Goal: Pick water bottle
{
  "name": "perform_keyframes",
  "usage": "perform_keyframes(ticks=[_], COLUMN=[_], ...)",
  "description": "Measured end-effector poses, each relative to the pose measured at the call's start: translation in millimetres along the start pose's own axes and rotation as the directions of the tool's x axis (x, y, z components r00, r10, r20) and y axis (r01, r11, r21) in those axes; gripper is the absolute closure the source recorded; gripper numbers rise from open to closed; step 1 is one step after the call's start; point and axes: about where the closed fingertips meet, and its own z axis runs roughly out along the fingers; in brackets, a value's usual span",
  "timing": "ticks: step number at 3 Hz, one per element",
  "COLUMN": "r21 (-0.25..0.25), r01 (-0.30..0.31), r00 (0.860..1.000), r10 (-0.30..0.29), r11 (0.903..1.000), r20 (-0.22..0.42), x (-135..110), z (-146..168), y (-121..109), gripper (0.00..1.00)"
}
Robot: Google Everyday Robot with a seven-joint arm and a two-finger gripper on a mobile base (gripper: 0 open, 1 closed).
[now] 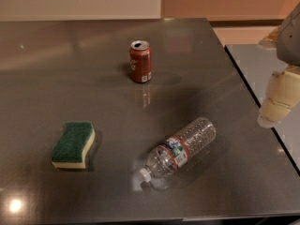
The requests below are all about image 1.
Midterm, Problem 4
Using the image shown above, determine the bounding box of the grey side table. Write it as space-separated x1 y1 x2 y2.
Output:
224 43 300 175

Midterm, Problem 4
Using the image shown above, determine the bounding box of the clear plastic water bottle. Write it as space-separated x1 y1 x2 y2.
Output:
140 117 217 183

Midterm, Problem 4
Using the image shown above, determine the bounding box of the red soda can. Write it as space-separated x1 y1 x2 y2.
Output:
129 40 152 83

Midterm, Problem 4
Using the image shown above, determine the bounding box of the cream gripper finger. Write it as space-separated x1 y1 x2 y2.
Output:
257 67 300 128

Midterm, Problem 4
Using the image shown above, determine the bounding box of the green yellow sponge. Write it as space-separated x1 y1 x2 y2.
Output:
51 122 96 169

